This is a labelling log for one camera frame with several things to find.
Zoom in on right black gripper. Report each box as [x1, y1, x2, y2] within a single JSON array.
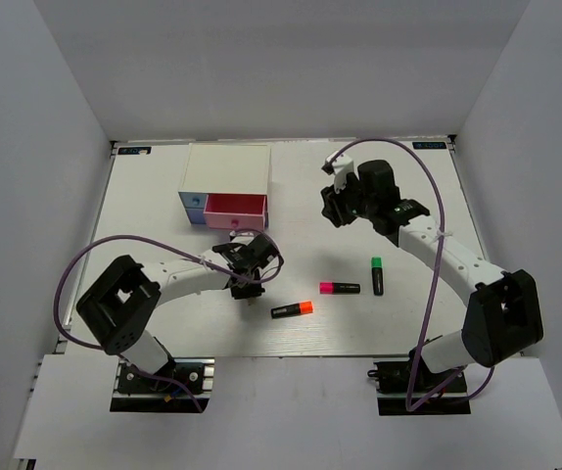
[[322, 171, 378, 228]]

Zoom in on pink drawer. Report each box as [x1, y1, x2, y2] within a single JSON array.
[[204, 194, 267, 230]]

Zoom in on green cap highlighter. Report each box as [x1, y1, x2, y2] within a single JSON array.
[[371, 257, 385, 297]]

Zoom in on orange cap highlighter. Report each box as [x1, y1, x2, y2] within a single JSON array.
[[270, 301, 313, 319]]

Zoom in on wide purple-blue drawer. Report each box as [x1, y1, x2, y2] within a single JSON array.
[[185, 208, 207, 225]]

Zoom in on pink cap highlighter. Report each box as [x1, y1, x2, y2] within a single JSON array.
[[319, 282, 361, 295]]

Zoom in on small blue drawer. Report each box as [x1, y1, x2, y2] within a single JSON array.
[[179, 191, 208, 210]]

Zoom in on white mini drawer cabinet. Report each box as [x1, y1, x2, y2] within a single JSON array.
[[178, 143, 271, 229]]

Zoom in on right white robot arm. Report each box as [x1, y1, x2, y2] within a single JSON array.
[[321, 155, 543, 391]]

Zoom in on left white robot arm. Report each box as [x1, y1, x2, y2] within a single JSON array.
[[76, 230, 284, 391]]

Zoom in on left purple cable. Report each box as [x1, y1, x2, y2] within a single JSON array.
[[53, 229, 285, 412]]

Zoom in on purple cable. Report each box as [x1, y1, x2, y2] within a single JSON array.
[[327, 137, 496, 412], [53, 229, 285, 412]]

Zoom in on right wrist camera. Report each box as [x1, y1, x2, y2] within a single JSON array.
[[321, 153, 354, 189]]

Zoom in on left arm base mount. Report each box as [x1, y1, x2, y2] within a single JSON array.
[[110, 358, 214, 414]]

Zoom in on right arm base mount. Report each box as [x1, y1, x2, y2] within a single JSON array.
[[367, 359, 471, 416]]

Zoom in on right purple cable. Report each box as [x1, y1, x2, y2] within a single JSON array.
[[327, 137, 496, 412]]

